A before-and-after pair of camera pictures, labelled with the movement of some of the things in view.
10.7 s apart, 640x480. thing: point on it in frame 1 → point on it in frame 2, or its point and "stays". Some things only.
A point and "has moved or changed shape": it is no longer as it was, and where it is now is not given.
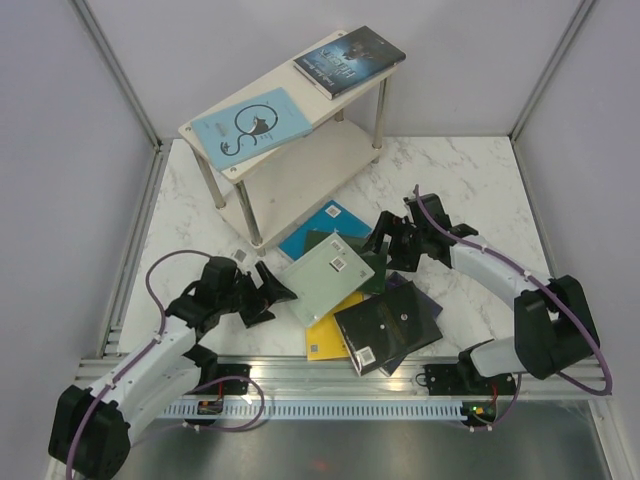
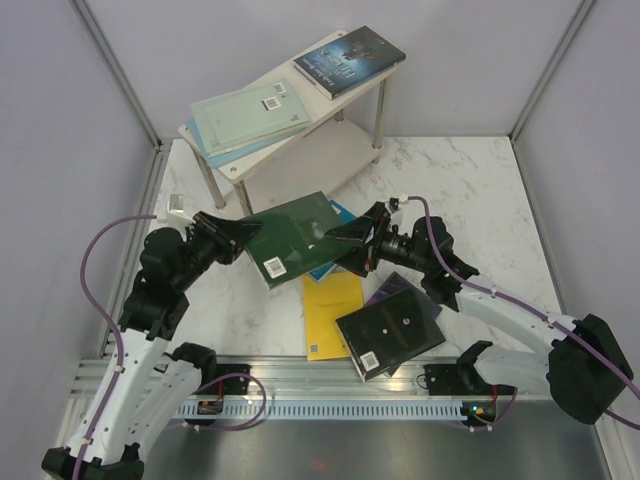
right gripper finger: x=383 y=226 → x=360 y=229
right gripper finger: x=404 y=253 → x=355 y=262
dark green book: x=375 y=262 has moved or changed shape
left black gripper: x=270 y=292 → x=228 y=235
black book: x=386 y=327 stays
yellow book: x=325 y=338 stays
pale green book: x=324 y=277 → x=237 y=119
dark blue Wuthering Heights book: x=348 y=61 stays
